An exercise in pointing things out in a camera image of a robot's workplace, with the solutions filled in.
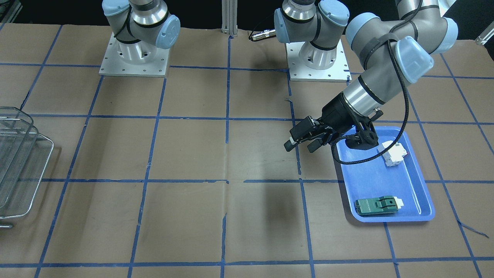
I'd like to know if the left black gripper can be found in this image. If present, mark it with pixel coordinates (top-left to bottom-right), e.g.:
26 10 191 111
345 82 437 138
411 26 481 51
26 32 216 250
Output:
284 93 354 153

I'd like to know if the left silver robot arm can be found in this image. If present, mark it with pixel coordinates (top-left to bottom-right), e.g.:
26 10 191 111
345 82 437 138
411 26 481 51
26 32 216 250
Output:
274 0 458 153

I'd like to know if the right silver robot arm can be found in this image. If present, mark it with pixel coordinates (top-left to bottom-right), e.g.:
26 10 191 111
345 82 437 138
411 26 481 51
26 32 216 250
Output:
102 0 181 64

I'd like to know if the blue plastic tray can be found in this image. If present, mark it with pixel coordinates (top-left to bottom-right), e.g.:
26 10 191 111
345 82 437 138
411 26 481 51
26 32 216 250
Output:
341 132 435 223

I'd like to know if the white circuit breaker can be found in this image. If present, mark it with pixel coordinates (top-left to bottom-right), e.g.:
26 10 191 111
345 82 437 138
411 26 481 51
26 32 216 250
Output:
377 140 409 167

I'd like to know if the green terminal block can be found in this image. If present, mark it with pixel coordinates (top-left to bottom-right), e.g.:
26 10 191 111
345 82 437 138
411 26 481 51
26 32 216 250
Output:
354 195 404 216

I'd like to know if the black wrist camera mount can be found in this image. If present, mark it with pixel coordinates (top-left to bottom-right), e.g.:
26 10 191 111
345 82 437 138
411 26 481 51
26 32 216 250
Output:
345 110 383 150

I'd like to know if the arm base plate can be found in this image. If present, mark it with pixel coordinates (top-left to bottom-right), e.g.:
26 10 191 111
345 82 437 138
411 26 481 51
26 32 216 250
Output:
285 41 352 82
99 34 170 78

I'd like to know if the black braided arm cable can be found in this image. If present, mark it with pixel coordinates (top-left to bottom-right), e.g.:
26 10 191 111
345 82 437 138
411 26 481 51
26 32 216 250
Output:
332 0 425 165

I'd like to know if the aluminium frame post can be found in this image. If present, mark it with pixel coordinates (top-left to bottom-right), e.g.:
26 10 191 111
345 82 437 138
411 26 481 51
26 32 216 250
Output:
221 0 238 37

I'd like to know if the silver wire mesh shelf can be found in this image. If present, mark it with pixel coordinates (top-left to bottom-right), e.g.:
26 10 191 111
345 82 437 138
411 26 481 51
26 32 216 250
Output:
0 106 54 220

